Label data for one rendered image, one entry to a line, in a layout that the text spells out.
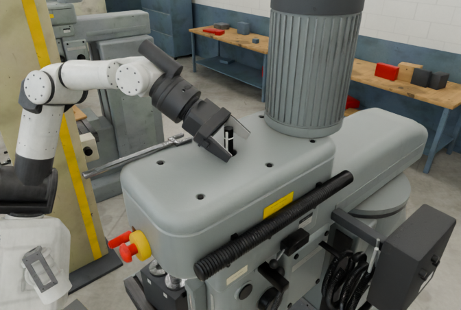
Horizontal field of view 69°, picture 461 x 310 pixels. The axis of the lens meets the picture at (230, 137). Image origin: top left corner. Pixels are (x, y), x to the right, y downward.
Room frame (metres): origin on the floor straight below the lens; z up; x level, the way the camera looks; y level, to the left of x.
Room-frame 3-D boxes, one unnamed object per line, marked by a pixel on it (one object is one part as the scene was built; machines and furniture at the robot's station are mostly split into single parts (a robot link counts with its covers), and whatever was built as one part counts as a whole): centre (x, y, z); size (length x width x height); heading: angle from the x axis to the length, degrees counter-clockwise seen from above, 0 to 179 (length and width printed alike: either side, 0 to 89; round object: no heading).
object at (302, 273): (0.76, -0.15, 1.47); 0.24 x 0.19 x 0.26; 40
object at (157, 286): (0.94, 0.26, 1.02); 0.22 x 0.12 x 0.20; 50
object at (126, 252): (0.47, 0.20, 1.76); 0.04 x 0.03 x 0.04; 40
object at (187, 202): (0.64, -0.01, 1.81); 0.47 x 0.26 x 0.16; 130
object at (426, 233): (0.57, -0.44, 1.62); 0.20 x 0.09 x 0.21; 130
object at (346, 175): (0.54, -0.12, 1.79); 0.45 x 0.04 x 0.04; 130
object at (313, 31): (0.79, -0.19, 2.05); 0.20 x 0.20 x 0.32
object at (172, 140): (0.62, 0.20, 1.89); 0.24 x 0.04 x 0.01; 131
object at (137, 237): (0.49, 0.18, 1.76); 0.06 x 0.02 x 0.06; 40
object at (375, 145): (0.95, -0.38, 1.66); 0.80 x 0.23 x 0.20; 130
